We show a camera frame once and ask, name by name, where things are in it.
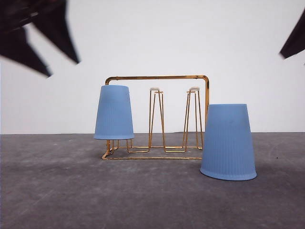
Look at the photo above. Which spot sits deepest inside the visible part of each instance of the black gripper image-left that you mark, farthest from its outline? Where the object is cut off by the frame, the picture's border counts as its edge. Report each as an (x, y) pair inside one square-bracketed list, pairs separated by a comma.
[(50, 16)]

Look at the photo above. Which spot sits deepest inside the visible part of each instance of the gold wire cup rack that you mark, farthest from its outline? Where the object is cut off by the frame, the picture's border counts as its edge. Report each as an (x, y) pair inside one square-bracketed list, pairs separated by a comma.
[(162, 149)]

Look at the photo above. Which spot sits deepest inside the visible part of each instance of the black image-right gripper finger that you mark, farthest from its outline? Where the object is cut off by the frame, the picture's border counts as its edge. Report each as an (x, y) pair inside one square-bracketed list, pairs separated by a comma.
[(296, 41)]

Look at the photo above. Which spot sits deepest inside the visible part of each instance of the blue ribbed cup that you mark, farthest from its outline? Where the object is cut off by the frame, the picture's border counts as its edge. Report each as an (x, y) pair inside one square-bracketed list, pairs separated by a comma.
[(114, 114), (227, 151)]

